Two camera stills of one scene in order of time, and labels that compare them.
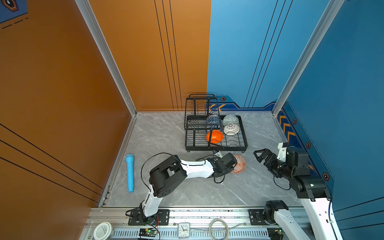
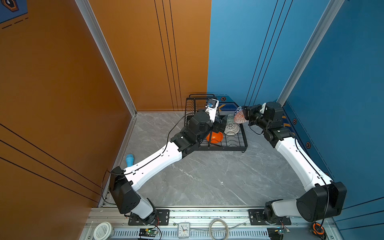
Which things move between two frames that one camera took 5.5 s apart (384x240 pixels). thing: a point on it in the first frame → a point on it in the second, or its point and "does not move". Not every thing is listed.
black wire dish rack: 206,130 does not move
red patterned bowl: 240,166 → 239,117
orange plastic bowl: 217,136 does not move
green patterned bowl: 229,119 does not move
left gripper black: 230,169 → 221,126
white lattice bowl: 231,129 does not move
